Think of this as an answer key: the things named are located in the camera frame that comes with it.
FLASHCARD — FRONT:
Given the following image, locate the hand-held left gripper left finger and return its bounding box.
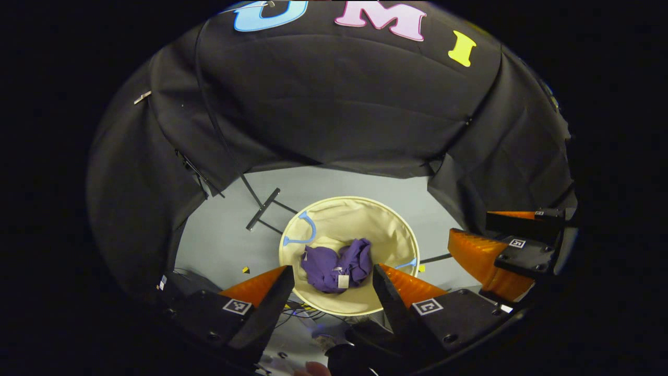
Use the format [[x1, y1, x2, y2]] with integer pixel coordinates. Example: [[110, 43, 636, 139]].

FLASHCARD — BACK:
[[162, 264, 296, 366]]

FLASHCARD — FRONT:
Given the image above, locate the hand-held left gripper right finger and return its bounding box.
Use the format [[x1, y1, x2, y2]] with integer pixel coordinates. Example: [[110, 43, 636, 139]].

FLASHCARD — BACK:
[[372, 263, 522, 362]]

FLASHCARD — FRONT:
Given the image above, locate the tangle of thin cables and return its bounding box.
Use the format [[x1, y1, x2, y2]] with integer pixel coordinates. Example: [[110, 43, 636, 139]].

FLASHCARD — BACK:
[[281, 304, 328, 323]]

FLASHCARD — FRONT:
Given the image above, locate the black backdrop cloth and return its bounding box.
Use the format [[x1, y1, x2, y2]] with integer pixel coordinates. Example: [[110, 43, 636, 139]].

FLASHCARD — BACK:
[[86, 0, 580, 303]]

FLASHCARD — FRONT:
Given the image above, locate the purple jacket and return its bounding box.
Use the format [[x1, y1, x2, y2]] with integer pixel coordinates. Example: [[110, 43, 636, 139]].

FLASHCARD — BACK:
[[301, 238, 374, 294]]

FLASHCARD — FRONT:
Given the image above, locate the cream laundry hamper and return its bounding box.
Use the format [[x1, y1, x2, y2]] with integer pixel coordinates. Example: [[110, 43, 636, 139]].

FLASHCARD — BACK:
[[278, 196, 421, 316]]

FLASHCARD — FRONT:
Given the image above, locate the black clothes rack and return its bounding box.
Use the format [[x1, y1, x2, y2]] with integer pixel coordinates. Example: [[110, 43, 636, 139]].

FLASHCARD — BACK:
[[193, 26, 454, 264]]

